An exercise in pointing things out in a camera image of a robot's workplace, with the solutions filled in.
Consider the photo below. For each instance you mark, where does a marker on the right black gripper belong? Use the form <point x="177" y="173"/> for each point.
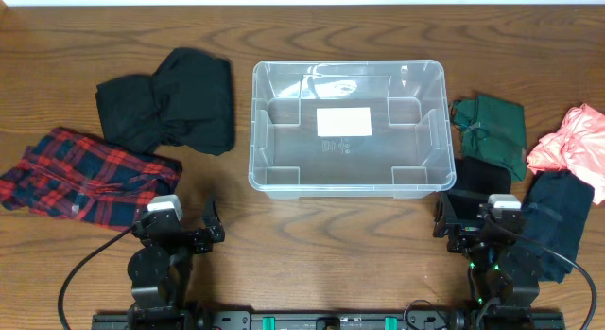
<point x="448" y="219"/>

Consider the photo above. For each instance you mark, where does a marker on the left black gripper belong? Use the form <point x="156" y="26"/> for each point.
<point x="187" y="236"/>

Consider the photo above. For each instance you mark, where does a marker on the navy garment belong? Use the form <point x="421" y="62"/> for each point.
<point x="555" y="209"/>

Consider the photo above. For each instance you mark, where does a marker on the dark green drawstring garment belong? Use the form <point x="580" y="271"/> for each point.
<point x="493" y="130"/>

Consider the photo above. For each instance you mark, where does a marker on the black drawstring garment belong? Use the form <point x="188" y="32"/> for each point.
<point x="187" y="101"/>

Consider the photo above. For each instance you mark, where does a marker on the pink coral garment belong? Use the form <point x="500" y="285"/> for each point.
<point x="577" y="146"/>

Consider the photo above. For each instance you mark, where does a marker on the red navy plaid shirt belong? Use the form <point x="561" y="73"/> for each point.
<point x="71" y="175"/>

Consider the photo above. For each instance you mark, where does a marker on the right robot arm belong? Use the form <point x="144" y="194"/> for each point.
<point x="506" y="274"/>

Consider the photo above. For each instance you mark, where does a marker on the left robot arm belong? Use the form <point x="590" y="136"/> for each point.
<point x="160" y="272"/>

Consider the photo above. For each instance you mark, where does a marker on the clear plastic storage container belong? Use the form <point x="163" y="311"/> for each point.
<point x="408" y="156"/>

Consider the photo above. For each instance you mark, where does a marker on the white label in container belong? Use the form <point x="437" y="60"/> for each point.
<point x="344" y="122"/>

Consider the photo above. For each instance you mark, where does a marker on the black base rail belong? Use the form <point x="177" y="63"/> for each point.
<point x="244" y="320"/>

